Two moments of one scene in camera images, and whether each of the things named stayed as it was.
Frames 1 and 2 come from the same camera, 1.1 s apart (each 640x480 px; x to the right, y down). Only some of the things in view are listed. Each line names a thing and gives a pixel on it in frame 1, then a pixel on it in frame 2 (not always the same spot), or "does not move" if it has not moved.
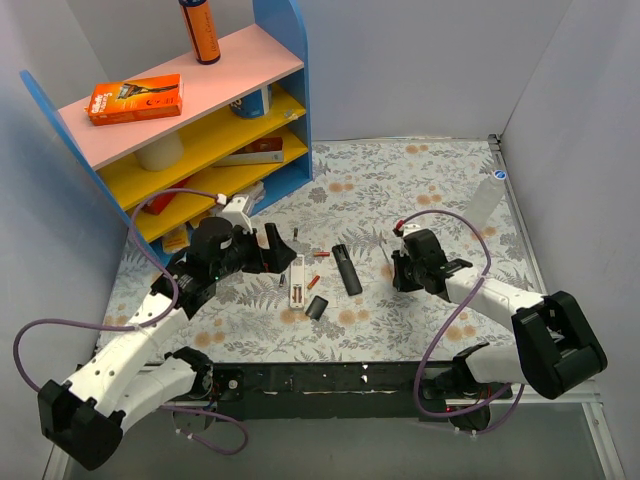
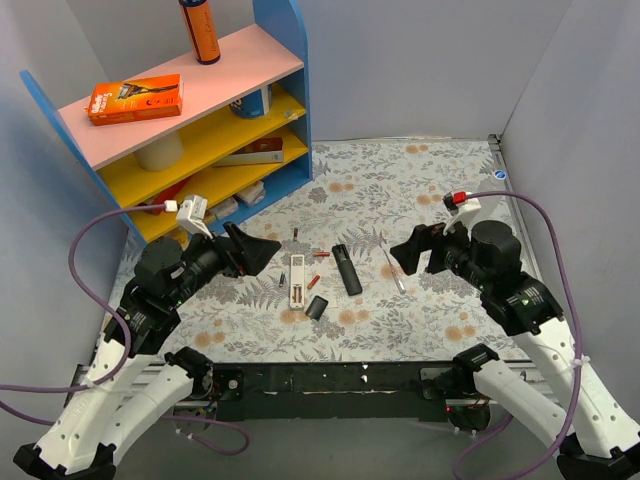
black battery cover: x=317 y=307 does not move
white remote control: x=297 y=282 does not move
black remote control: x=348 y=270 does not move
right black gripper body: x=405 y=272 -> x=434 y=251
